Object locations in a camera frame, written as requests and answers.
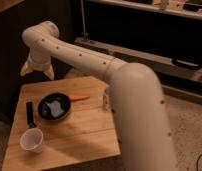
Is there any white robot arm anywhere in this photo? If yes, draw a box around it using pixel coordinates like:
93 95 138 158
20 21 179 171

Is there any wooden table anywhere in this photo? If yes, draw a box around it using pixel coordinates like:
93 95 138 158
2 77 119 171

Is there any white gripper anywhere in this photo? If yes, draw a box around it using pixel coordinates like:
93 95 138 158
20 56 54 80

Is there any grey cloth in pan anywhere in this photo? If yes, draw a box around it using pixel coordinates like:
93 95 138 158
47 101 65 118

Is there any metal pole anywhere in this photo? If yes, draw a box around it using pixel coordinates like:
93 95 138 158
80 0 88 41

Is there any black rectangular eraser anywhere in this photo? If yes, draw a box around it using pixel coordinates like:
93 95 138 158
26 102 36 128

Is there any black handle on bench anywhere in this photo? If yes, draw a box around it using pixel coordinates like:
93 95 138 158
171 58 202 70

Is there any wooden shelf with items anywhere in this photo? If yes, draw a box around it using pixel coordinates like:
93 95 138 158
88 0 202 20

